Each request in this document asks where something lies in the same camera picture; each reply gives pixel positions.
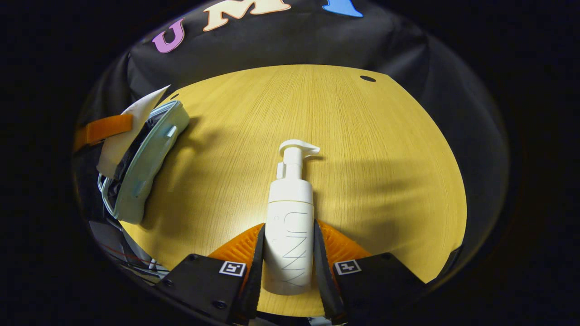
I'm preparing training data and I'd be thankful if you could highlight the light blue suitcase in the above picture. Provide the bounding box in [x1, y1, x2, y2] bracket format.
[97, 101, 191, 225]

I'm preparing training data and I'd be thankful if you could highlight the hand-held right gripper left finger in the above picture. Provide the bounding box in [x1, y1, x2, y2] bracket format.
[153, 222, 266, 326]

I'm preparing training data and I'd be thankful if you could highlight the white skin care tube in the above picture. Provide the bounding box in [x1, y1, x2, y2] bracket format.
[96, 85, 171, 180]

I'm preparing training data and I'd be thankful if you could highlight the white pump bottle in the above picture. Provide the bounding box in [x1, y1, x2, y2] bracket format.
[262, 139, 321, 296]

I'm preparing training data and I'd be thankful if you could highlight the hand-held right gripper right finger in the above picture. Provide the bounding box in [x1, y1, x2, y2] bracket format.
[314, 220, 427, 326]

